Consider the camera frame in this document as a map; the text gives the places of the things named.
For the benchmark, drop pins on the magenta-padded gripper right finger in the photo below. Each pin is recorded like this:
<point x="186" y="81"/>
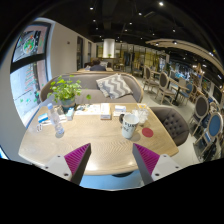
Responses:
<point x="156" y="166"/>

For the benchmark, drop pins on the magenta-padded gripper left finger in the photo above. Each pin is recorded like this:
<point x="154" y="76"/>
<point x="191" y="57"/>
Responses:
<point x="68" y="168"/>

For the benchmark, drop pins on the clear blue-capped water bottle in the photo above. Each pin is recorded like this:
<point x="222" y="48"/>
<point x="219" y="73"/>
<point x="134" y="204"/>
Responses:
<point x="55" y="120"/>

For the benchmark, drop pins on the flat round red coaster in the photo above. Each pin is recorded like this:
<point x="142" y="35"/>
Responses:
<point x="147" y="132"/>

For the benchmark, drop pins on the grey tufted armchair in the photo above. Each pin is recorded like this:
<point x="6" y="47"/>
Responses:
<point x="170" y="123"/>

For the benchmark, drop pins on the white mug with dark lettering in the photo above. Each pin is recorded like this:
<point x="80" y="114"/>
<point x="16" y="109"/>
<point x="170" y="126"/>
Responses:
<point x="130" y="126"/>

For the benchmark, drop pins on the clear plastic cup with straw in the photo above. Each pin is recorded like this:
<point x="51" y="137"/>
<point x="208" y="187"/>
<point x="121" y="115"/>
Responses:
<point x="143" y="115"/>

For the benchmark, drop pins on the small teal box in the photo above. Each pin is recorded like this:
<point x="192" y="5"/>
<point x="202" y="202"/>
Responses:
<point x="69" y="114"/>

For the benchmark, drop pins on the blue white flat pack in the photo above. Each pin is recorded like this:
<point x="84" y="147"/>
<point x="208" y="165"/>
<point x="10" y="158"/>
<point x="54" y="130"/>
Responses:
<point x="43" y="118"/>

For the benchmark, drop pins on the white tissue box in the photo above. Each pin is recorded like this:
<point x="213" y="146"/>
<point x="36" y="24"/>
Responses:
<point x="105" y="111"/>

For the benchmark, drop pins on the blue white small carton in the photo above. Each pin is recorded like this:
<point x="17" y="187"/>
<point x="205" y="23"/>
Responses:
<point x="120" y="109"/>

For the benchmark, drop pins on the group of dining chairs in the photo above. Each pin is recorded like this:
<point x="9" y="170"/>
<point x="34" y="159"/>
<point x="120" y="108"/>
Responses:
<point x="201" y="108"/>

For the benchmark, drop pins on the green potted plant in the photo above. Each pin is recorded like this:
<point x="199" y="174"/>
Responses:
<point x="65" y="90"/>

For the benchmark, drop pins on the grey wood-framed sofa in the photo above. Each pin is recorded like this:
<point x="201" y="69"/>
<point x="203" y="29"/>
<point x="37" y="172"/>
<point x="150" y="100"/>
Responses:
<point x="90" y="81"/>

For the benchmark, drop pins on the grey white chevron cushion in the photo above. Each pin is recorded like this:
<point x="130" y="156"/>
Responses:
<point x="115" y="86"/>

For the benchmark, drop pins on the person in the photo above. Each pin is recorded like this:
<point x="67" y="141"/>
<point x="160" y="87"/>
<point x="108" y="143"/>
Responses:
<point x="97" y="66"/>

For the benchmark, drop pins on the group of ceiling lights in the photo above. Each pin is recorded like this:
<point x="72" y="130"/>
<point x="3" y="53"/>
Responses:
<point x="161" y="4"/>

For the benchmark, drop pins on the colourful framed wall poster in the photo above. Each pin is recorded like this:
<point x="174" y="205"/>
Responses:
<point x="30" y="43"/>

